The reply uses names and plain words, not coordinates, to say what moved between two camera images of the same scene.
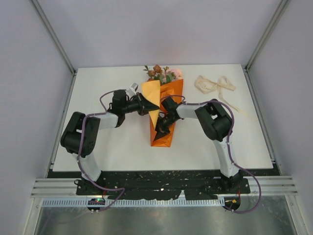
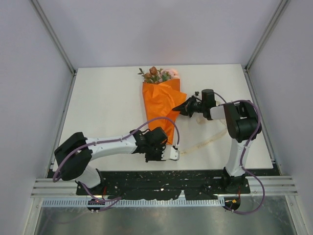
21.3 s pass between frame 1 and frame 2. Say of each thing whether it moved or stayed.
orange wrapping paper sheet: stayed
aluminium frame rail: stayed
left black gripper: moved
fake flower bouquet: moved
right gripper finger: moved
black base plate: stayed
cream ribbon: moved
